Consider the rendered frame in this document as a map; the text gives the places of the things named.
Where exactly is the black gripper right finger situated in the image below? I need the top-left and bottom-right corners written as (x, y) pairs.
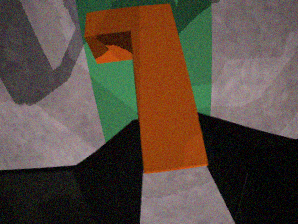
top-left (197, 112), bottom-right (298, 224)

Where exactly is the orange l-shaped part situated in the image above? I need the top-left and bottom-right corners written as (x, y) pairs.
top-left (85, 3), bottom-right (209, 173)

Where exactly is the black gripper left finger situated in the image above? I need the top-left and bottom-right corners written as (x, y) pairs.
top-left (0, 119), bottom-right (144, 224)

